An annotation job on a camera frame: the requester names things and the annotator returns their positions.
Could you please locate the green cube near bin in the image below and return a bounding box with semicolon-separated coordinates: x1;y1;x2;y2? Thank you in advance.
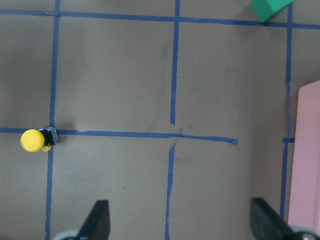
250;0;293;23

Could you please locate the pink plastic bin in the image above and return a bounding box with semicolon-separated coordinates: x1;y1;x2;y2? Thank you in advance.
288;81;320;234

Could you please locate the yellow push button switch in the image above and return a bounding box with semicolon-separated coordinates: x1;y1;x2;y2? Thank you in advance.
20;127;60;153

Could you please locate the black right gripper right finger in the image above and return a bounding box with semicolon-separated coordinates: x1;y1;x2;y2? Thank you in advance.
250;197;294;240

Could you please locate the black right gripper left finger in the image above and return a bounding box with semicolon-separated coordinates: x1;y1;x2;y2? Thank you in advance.
76;200;111;240

